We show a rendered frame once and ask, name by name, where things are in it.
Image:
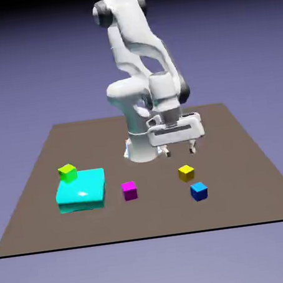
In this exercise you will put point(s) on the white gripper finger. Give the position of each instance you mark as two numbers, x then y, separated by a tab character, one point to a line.
166	150
193	146

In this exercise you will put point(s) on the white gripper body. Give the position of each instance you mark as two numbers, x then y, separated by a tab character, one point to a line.
175	132

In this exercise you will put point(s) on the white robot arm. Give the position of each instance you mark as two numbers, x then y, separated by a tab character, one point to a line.
131	44

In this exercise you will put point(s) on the small yellow cube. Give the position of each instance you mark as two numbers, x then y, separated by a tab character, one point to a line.
186	173

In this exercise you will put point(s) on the small blue cube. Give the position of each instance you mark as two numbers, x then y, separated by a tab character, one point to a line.
199	191

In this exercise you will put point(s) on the small magenta cube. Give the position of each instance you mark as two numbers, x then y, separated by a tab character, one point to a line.
129	190

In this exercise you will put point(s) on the small green cube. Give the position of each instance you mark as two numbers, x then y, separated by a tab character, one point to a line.
67	172

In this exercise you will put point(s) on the large cyan box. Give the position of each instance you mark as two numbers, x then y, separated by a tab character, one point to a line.
81	191

